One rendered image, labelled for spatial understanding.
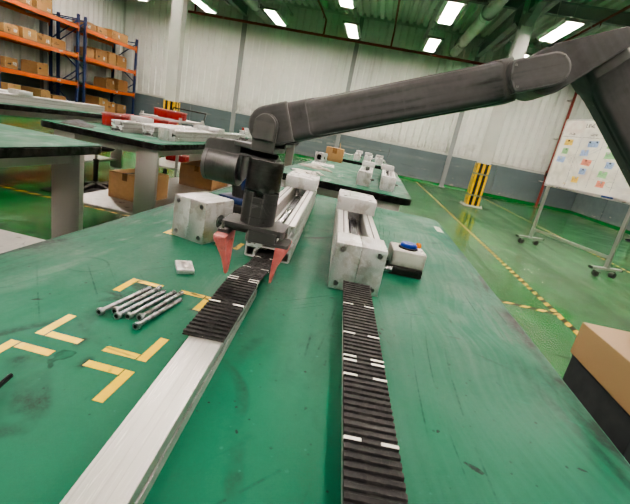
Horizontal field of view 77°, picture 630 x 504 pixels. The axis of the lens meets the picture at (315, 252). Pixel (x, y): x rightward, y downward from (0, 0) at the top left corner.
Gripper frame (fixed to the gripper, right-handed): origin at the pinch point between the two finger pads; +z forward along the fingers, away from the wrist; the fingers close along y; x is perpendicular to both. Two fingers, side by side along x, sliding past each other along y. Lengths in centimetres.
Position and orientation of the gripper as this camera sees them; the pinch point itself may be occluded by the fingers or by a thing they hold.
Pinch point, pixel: (248, 272)
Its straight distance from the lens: 69.9
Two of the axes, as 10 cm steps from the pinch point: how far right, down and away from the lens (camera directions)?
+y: -9.8, -2.1, 0.1
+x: -0.7, 2.8, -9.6
